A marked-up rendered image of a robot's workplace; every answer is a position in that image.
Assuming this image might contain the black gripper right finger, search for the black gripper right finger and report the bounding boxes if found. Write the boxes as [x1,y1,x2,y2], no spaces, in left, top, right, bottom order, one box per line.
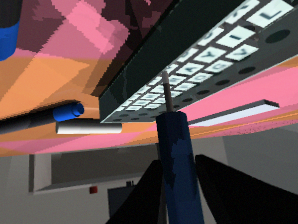
[195,154,298,224]

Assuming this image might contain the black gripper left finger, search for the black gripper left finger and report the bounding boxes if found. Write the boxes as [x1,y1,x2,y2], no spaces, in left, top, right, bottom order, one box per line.
[105,160,167,224]

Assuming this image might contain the light grey flat rectangular slab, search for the light grey flat rectangular slab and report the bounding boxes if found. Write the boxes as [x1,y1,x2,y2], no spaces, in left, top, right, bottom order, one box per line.
[188,99,280,126]

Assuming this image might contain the black marker with blue cap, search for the black marker with blue cap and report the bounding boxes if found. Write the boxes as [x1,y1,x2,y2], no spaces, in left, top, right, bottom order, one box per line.
[0,102,84,134]
[0,0,23,61]

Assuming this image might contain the blue and white stylus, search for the blue and white stylus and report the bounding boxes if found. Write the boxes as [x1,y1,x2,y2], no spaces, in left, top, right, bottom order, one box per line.
[156,83,205,224]

